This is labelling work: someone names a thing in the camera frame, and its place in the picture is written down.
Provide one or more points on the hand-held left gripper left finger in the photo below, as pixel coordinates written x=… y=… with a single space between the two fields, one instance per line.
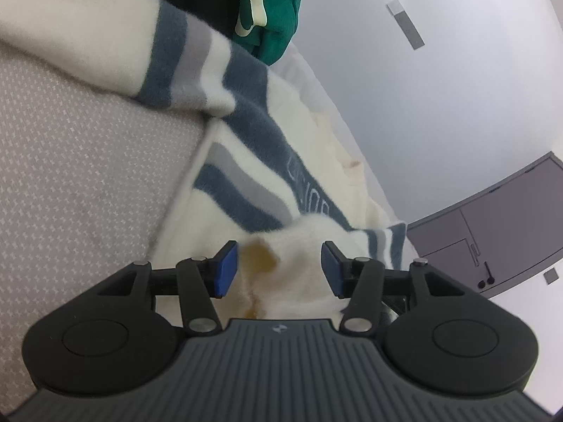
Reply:
x=228 y=268

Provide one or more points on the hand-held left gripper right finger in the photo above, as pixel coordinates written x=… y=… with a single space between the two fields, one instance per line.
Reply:
x=332 y=268

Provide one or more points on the white blue-striped sweater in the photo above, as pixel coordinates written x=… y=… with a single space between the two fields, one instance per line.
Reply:
x=110 y=30

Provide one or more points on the grey door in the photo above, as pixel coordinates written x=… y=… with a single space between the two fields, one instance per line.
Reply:
x=506 y=220

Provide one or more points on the grey bed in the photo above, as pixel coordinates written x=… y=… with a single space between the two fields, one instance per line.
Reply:
x=66 y=162

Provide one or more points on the green sweatshirt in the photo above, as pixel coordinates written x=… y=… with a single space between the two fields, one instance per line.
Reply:
x=277 y=9

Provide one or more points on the small grey light switch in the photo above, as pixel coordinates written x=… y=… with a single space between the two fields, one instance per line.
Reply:
x=550 y=277

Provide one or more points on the grey wall switch panel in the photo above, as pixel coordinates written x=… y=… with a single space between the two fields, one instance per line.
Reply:
x=407 y=24

